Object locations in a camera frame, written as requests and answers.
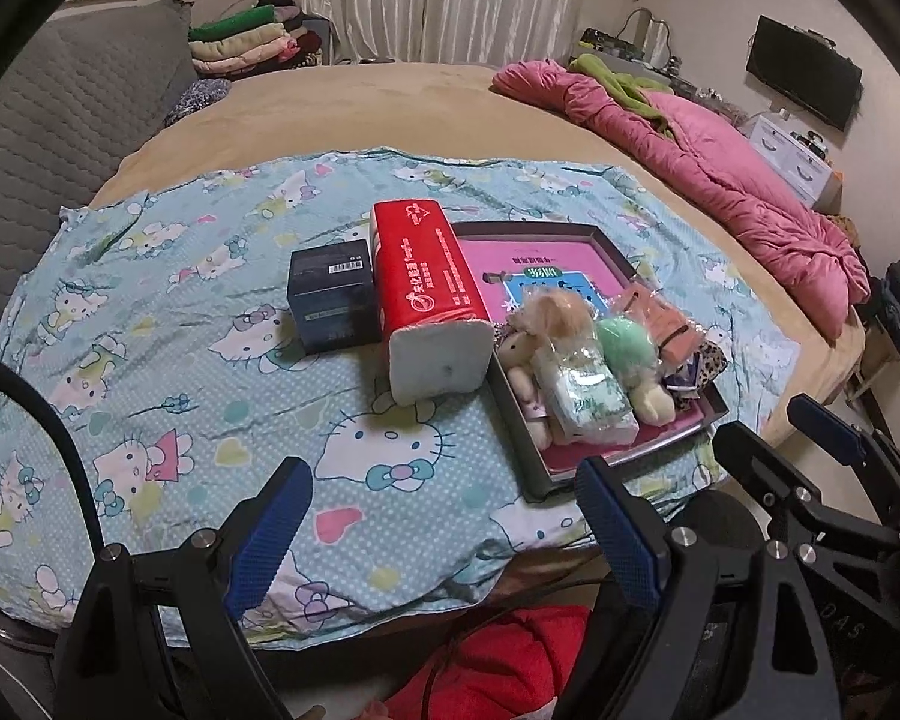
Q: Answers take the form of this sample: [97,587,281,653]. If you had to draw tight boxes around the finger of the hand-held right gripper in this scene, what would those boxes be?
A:
[711,418,900,557]
[786,392,900,520]

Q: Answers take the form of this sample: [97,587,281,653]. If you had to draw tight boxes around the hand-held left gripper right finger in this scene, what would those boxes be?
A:
[555,456,857,720]

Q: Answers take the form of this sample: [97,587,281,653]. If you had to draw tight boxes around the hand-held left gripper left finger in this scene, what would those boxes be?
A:
[49,456,316,720]

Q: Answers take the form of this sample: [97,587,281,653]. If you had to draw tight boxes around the dark grey shallow box tray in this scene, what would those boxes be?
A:
[450,219,730,502]

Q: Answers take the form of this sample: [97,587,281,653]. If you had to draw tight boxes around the purple white snack packet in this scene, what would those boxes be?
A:
[664,364,713,410]

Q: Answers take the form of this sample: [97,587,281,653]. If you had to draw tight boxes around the leopard print scrunchie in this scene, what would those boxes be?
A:
[690,337,728,385]

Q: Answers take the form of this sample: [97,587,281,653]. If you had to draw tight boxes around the green white tissue packet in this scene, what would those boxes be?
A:
[532,345,640,445]

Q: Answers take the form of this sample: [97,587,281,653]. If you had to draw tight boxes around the pink packaged item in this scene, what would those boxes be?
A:
[619,285,702,365]

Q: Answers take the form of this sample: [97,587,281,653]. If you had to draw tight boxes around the green puff ball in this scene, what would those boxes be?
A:
[596,315,657,383]

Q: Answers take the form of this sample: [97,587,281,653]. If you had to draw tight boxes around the beige teddy bear silver crown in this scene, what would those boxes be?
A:
[495,319,560,451]

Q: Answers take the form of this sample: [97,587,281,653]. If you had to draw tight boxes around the tan fluffy pompom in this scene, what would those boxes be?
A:
[525,291,593,353]

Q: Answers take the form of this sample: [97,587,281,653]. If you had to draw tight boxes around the red garment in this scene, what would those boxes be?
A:
[386,604,593,720]

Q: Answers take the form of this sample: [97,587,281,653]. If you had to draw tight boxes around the cartoon cat printed blanket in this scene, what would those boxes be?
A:
[0,146,803,650]

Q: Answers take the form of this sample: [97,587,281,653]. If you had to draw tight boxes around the black box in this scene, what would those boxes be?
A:
[286,240,380,355]

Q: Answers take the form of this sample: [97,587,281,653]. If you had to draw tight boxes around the white drawer cabinet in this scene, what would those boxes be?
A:
[746,111,833,203]

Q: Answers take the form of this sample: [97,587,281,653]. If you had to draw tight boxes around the pink quilt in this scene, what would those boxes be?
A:
[491,58,871,335]

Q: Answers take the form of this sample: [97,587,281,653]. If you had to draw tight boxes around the pink and blue book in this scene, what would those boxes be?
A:
[461,236,631,316]

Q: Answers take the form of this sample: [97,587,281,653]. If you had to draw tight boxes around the red and white tissue pack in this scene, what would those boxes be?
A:
[367,199,496,410]

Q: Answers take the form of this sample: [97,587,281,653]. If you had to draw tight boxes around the green cloth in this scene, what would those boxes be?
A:
[570,52,676,136]

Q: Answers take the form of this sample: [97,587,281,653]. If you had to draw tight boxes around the dark floral cloth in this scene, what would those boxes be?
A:
[163,75,232,128]

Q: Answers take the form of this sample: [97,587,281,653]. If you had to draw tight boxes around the cluttered desk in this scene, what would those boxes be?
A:
[570,7,743,121]

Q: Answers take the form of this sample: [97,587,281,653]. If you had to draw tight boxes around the grey quilted headboard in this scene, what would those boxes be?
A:
[0,0,200,342]

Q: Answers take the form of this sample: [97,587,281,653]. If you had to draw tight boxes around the stack of folded clothes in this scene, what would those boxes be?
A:
[187,0,338,80]

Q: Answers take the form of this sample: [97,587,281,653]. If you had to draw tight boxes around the white curtain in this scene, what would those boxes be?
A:
[289,0,597,65]

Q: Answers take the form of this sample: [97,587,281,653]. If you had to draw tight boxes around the black cable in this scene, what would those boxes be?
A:
[0,349,110,552]

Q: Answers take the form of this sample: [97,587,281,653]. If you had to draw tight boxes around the black wall television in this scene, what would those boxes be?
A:
[746,15,863,132]

